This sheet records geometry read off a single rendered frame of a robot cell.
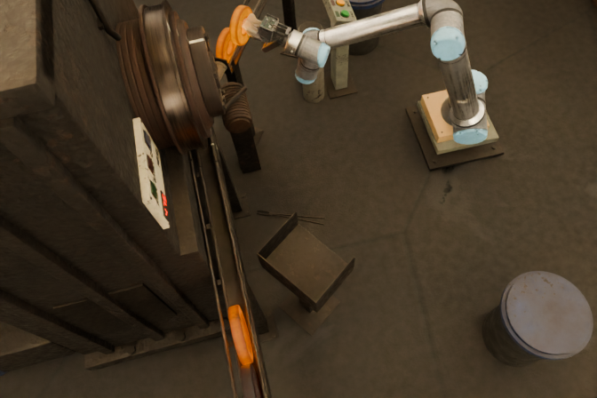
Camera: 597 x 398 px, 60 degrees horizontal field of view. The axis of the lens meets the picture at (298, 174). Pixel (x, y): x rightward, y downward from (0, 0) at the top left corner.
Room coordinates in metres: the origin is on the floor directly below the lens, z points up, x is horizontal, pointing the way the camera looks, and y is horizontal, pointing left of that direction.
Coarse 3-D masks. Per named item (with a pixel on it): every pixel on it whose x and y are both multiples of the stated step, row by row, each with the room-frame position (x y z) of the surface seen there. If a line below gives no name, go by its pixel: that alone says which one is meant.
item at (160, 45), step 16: (144, 16) 1.13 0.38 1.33; (160, 16) 1.12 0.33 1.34; (160, 32) 1.06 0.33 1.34; (160, 48) 1.01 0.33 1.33; (160, 64) 0.97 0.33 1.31; (176, 64) 0.96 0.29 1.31; (160, 80) 0.93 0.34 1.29; (176, 80) 0.93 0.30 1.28; (176, 96) 0.90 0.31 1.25; (176, 112) 0.88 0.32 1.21; (176, 128) 0.86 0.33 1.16; (192, 128) 0.85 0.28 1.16; (192, 144) 0.86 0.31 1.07
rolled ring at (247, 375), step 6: (246, 366) 0.26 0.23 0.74; (252, 366) 0.27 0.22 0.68; (246, 372) 0.24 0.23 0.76; (252, 372) 0.24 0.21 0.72; (246, 378) 0.22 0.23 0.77; (252, 378) 0.22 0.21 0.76; (246, 384) 0.20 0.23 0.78; (252, 384) 0.20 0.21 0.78; (258, 384) 0.22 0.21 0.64; (246, 390) 0.19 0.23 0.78; (252, 390) 0.19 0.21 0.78; (258, 390) 0.20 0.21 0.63; (246, 396) 0.17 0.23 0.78; (252, 396) 0.17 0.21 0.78; (258, 396) 0.18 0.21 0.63
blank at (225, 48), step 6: (222, 30) 1.59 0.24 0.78; (228, 30) 1.59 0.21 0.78; (222, 36) 1.56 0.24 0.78; (228, 36) 1.57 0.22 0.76; (222, 42) 1.54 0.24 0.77; (228, 42) 1.56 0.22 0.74; (216, 48) 1.53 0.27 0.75; (222, 48) 1.52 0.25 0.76; (228, 48) 1.59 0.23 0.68; (234, 48) 1.59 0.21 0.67; (216, 54) 1.51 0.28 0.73; (222, 54) 1.51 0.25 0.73; (228, 54) 1.55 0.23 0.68; (228, 60) 1.53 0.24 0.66
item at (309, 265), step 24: (288, 240) 0.70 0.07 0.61; (312, 240) 0.69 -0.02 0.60; (264, 264) 0.60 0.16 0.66; (288, 264) 0.61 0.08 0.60; (312, 264) 0.60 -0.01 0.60; (336, 264) 0.59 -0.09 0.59; (288, 288) 0.52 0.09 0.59; (312, 288) 0.51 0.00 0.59; (336, 288) 0.50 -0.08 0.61; (288, 312) 0.59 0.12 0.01; (312, 312) 0.57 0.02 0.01
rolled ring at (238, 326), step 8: (232, 312) 0.42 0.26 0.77; (240, 312) 0.43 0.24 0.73; (232, 320) 0.39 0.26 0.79; (240, 320) 0.39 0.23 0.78; (232, 328) 0.37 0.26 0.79; (240, 328) 0.36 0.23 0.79; (240, 336) 0.34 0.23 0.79; (248, 336) 0.37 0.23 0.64; (240, 344) 0.32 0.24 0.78; (248, 344) 0.34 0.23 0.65; (240, 352) 0.30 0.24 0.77; (248, 352) 0.30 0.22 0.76; (240, 360) 0.28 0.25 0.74; (248, 360) 0.28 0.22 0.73
